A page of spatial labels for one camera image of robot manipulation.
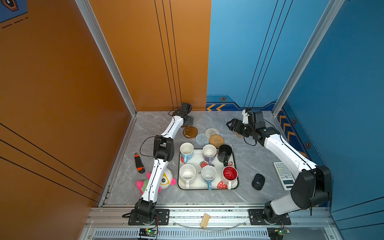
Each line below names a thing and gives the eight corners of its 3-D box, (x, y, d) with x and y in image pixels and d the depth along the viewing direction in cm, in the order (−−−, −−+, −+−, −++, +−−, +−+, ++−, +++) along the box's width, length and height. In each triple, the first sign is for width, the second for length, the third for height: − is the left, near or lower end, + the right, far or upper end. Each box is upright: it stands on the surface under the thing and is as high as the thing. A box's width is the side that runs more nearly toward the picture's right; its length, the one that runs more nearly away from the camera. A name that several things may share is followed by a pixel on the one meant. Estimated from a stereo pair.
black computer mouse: (250, 185, 86) (251, 184, 83) (254, 174, 90) (256, 172, 88) (260, 191, 83) (262, 189, 81) (264, 179, 88) (266, 177, 86)
